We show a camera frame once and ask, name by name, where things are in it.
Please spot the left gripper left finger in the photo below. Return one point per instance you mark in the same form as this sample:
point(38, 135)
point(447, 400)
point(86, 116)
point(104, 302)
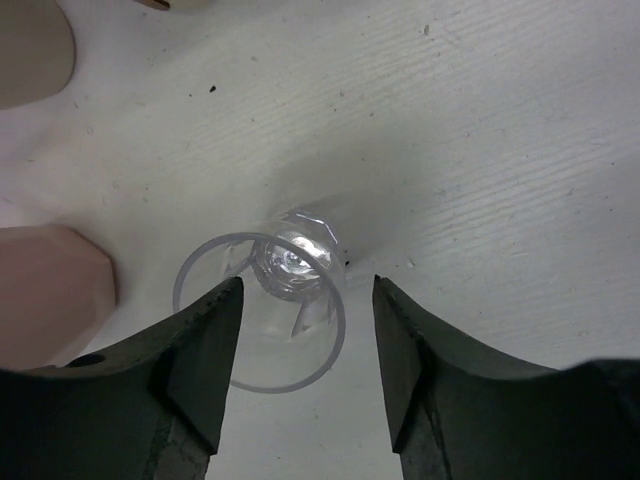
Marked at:
point(148, 407)

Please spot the clear glass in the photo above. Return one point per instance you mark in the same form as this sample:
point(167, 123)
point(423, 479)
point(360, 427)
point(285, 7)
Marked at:
point(294, 322)

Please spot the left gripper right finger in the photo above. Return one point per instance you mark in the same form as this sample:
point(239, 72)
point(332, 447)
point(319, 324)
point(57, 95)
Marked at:
point(460, 409)

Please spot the metal cup with cream label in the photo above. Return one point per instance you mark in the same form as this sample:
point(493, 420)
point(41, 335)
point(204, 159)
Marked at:
point(175, 5)

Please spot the pink ceramic mug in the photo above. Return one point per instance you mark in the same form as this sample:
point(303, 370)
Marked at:
point(57, 291)

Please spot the beige plastic cup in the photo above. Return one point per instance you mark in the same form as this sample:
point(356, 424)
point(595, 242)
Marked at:
point(38, 52)

